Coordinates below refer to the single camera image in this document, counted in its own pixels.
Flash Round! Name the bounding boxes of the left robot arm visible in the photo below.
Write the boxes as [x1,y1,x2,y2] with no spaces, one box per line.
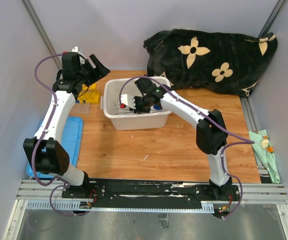
[23,51,110,198]

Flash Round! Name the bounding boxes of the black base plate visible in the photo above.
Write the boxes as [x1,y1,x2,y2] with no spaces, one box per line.
[61,178,234,210]

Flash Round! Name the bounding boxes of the blue plastic tray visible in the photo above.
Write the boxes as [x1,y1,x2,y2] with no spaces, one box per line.
[25,116,84,179]

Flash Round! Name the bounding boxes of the white plastic bin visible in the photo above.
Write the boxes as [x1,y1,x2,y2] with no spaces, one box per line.
[101,78,171,131]

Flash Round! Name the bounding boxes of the graduated cylinder blue base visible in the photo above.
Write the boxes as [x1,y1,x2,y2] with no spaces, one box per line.
[153,104,162,111]

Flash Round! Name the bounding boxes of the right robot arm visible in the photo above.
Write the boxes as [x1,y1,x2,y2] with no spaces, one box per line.
[134,77,232,200]

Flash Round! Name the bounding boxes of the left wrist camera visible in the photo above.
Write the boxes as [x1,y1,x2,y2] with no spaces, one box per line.
[62,46,86,64]

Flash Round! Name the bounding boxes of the black floral blanket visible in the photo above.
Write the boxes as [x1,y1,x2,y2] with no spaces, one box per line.
[143,28,278,97]

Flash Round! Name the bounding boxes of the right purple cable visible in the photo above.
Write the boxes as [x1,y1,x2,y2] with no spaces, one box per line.
[118,76,255,221]

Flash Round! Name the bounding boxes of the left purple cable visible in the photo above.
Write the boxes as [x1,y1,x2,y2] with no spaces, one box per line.
[31,53,92,217]

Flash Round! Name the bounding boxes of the yellow test tube rack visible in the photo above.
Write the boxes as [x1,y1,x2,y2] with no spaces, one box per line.
[76,83,101,104]

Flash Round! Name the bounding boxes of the green printed cloth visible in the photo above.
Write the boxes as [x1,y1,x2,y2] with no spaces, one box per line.
[248,129,281,184]

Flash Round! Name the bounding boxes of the purple cable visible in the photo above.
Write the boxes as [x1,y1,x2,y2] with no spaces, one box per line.
[118,76,255,221]
[31,53,92,217]

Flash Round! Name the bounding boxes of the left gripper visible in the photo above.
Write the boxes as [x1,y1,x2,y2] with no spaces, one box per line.
[77,54,110,87]

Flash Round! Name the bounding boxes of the metal crucible tongs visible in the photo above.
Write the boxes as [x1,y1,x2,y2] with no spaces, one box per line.
[114,104,134,115]

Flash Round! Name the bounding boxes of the clear acrylic tube rack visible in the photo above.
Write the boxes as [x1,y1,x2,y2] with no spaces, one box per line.
[70,103,92,116]

